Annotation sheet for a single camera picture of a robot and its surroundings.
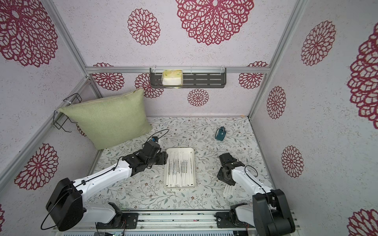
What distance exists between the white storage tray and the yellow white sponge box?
432mm

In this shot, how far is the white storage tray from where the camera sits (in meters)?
0.87

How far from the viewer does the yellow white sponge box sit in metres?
0.91
